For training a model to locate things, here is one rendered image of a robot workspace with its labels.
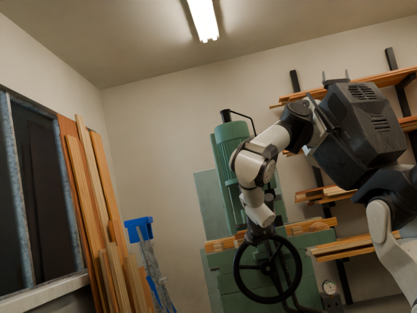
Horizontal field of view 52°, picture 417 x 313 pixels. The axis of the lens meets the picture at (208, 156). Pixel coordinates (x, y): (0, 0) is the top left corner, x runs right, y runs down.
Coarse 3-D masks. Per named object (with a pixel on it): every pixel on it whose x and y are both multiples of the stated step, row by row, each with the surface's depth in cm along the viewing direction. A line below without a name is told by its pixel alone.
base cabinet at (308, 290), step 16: (256, 288) 195; (272, 288) 195; (304, 288) 195; (224, 304) 194; (240, 304) 194; (256, 304) 194; (272, 304) 194; (288, 304) 194; (304, 304) 194; (320, 304) 193
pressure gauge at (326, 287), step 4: (328, 280) 189; (324, 284) 188; (332, 284) 189; (336, 284) 188; (324, 288) 188; (328, 288) 188; (332, 288) 188; (336, 288) 188; (328, 292) 188; (332, 292) 188; (332, 296) 190
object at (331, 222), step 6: (312, 222) 214; (324, 222) 214; (330, 222) 214; (336, 222) 214; (288, 228) 214; (306, 228) 214; (288, 234) 213; (222, 240) 215; (228, 240) 214; (204, 246) 214; (210, 246) 213; (228, 246) 213; (234, 246) 213
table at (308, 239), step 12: (300, 240) 198; (312, 240) 198; (324, 240) 197; (336, 240) 197; (216, 252) 200; (228, 252) 198; (252, 252) 197; (264, 252) 188; (288, 252) 188; (216, 264) 197
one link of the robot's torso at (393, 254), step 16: (368, 208) 145; (384, 208) 139; (368, 224) 146; (384, 224) 140; (416, 224) 147; (384, 240) 141; (400, 240) 148; (416, 240) 142; (384, 256) 142; (400, 256) 139; (416, 256) 137; (400, 272) 141; (416, 272) 136; (400, 288) 141; (416, 288) 136
